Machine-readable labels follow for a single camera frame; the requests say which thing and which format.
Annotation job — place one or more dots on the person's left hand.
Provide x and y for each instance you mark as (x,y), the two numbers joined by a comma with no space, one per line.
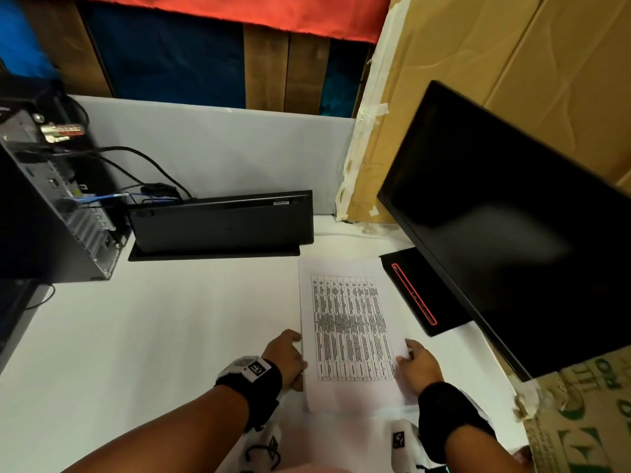
(282,357)

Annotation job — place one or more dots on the person's right hand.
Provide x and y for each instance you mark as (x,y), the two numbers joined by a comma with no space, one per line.
(423,367)

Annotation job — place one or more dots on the person's left thumb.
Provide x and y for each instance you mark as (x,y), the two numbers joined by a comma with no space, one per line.
(297,381)

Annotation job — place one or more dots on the person's right thumb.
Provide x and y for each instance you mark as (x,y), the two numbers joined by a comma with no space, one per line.
(403,363)

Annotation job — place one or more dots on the paper sheet with printed table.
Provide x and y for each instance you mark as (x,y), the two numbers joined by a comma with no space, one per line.
(350,310)

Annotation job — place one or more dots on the person's left forearm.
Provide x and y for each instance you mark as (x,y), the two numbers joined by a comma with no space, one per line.
(177,433)

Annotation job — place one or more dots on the person's right forearm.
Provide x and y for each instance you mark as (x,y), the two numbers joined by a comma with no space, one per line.
(475,450)

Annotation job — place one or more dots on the white tagged wrist device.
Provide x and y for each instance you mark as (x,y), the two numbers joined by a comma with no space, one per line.
(402,440)

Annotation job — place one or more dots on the black monitor base red stripe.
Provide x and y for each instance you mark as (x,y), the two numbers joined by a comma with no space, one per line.
(434,290)

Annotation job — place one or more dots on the black computer monitor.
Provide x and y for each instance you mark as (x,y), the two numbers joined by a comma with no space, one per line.
(503,226)

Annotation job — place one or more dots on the green printed cardboard box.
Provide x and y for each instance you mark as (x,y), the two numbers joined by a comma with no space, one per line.
(586,418)

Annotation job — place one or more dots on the white partition board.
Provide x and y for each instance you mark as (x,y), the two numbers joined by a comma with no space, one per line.
(236,147)

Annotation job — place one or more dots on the black desktop computer tower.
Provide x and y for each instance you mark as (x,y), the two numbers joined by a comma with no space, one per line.
(44,221)

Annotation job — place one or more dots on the large plain cardboard box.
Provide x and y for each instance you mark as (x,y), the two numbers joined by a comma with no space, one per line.
(473,59)

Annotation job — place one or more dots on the blue cloth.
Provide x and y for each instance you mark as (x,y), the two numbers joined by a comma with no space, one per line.
(167,59)

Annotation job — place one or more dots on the red cloth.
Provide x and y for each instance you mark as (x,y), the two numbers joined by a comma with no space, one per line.
(246,12)

